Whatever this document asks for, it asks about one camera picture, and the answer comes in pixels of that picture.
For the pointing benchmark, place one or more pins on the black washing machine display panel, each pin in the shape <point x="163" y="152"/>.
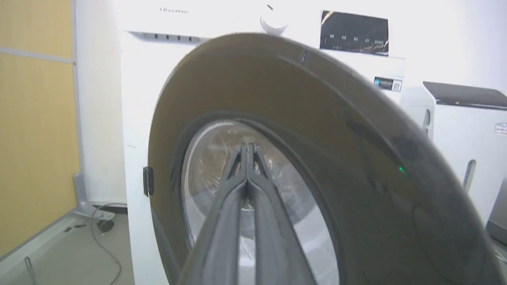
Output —
<point x="353" y="32"/>

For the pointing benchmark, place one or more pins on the white front-load washing machine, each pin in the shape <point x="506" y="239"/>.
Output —
<point x="142" y="118"/>

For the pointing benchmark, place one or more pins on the round dark washing machine door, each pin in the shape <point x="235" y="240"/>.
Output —
<point x="317" y="138"/>

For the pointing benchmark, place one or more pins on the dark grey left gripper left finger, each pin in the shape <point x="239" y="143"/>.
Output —
<point x="222" y="237"/>

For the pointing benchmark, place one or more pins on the yellow wooden partition panel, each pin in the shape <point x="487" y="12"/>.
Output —
<point x="35" y="126"/>

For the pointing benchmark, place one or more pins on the white appliance with dark lid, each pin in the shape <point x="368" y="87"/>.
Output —
<point x="467" y="130"/>

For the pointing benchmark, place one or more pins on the black door hinge block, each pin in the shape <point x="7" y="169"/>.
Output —
<point x="148" y="181"/>

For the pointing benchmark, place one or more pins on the white round control knob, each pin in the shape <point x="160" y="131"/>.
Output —
<point x="273" y="20"/>

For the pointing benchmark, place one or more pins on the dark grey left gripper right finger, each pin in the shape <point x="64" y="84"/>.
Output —
<point x="273" y="245"/>

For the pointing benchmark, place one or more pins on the small energy label sticker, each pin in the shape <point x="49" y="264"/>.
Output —
<point x="387" y="84"/>

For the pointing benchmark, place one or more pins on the grey metal partition foot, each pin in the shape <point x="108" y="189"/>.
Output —
<point x="85" y="200"/>

